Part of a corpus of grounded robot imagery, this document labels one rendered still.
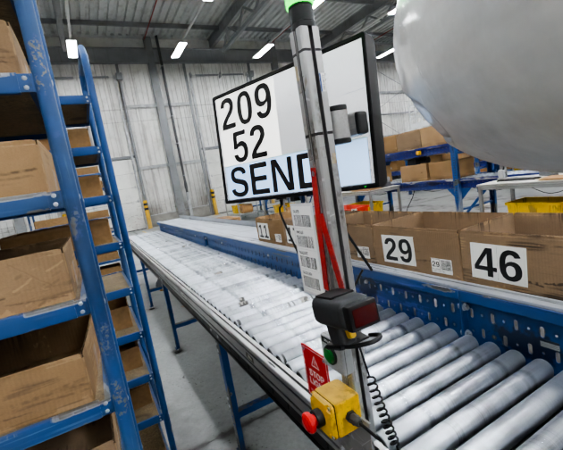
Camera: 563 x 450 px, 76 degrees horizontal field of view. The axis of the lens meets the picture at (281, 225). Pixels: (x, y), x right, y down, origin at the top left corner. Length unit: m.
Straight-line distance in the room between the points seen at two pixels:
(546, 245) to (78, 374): 1.09
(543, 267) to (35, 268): 1.15
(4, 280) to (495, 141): 0.76
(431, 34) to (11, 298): 0.76
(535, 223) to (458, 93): 1.29
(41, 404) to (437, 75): 0.81
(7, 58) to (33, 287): 0.40
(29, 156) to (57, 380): 0.41
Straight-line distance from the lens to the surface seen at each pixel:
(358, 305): 0.60
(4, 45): 0.83
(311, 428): 0.77
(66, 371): 0.83
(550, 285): 1.15
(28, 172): 0.79
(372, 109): 0.76
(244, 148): 0.98
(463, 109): 0.18
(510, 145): 0.18
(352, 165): 0.77
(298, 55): 0.71
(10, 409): 0.86
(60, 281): 0.80
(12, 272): 0.80
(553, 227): 1.43
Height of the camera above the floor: 1.31
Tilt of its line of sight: 8 degrees down
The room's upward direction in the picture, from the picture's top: 9 degrees counter-clockwise
